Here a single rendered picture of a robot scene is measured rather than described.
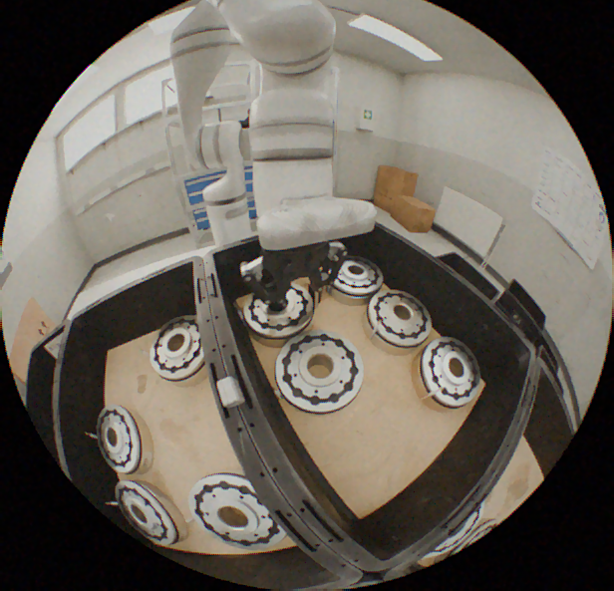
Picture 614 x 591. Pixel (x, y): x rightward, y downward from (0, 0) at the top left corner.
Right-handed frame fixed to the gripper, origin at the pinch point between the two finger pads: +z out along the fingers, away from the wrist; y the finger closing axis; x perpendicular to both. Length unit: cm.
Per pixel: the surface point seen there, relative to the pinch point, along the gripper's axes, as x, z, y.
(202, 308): 3.4, -7.6, 11.4
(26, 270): -137, -23, 313
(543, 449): 51, 0, -24
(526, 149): -18, -94, -282
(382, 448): 22.4, 2.6, -1.0
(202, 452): 15.8, 2.5, 18.4
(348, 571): 29.2, -7.4, 8.2
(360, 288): 1.9, -0.8, -9.8
